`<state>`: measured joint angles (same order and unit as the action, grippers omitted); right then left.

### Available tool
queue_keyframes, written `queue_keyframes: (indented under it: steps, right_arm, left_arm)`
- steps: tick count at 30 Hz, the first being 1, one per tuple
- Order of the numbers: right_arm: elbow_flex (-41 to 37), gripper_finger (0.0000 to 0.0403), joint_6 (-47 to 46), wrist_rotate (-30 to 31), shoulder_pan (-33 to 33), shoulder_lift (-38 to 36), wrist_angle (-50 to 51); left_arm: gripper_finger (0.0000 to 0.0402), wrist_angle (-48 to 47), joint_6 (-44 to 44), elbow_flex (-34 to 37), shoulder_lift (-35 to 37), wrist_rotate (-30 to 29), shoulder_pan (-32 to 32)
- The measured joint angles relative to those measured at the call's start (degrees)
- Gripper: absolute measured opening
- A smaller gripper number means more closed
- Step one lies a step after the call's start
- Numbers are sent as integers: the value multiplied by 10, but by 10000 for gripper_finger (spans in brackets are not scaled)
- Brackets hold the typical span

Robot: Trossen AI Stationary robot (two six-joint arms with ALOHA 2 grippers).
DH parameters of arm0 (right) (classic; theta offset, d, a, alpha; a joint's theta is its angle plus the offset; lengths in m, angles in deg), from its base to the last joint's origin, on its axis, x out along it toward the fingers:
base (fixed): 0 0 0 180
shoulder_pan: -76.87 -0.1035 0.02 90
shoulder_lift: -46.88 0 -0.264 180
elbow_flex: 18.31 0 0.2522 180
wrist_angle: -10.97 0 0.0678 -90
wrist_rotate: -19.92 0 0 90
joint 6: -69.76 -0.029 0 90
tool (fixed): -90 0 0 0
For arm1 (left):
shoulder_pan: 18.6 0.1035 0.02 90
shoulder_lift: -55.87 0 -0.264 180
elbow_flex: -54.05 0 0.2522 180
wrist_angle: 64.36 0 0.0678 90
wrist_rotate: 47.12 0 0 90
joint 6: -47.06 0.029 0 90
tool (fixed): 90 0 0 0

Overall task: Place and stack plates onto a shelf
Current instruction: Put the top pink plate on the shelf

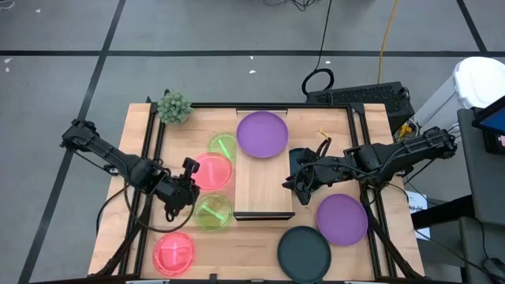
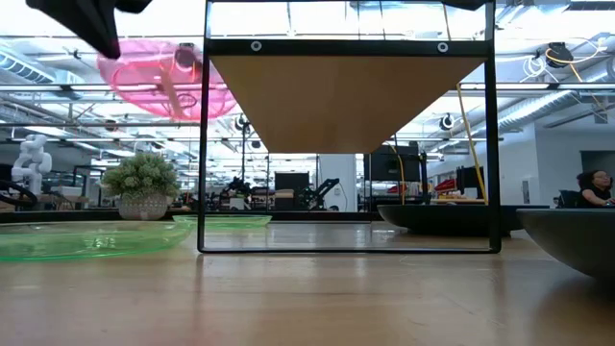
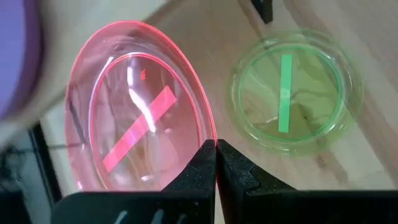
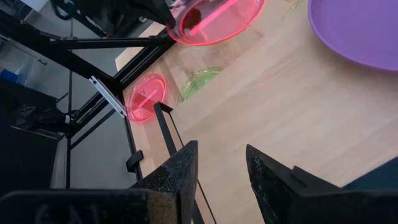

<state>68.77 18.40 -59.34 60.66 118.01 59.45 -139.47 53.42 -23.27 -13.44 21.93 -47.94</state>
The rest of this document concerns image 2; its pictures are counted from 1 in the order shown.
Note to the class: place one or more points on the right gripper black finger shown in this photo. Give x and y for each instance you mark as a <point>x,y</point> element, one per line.
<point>466,4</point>

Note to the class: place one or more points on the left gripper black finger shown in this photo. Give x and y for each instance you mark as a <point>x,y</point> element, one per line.
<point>134,5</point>
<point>91,19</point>

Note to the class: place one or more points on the transparent pink plastic plate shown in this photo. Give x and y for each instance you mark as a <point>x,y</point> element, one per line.
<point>144,86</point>

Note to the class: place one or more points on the dark teal plate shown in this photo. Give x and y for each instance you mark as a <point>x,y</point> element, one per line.
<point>447,220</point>
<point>576,240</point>

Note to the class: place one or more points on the transparent green plastic plate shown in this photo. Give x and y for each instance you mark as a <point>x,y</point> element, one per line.
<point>235,221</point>
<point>72,247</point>

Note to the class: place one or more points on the black background robot arm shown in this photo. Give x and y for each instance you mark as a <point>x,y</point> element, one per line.
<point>317,194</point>

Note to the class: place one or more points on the white robot figure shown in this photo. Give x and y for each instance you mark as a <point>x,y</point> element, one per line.
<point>31,163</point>

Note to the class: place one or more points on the wooden tray block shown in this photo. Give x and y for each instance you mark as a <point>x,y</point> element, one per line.
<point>336,96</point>

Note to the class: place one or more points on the small green potted plant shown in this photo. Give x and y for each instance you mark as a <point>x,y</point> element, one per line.
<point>141,178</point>

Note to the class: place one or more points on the black monitor on stand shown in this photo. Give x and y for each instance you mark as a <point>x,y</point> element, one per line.
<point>391,165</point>

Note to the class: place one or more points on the red background items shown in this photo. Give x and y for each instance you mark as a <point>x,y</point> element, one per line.
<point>445,186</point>

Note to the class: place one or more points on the black office chair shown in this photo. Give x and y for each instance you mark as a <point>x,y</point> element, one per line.
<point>568,198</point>

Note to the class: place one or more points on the person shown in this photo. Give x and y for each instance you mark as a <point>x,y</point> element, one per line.
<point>593,192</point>

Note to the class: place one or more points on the black background screen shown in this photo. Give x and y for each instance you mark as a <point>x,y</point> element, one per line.
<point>292,181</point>

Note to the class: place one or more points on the black table frame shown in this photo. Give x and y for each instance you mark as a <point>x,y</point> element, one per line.
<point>298,216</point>

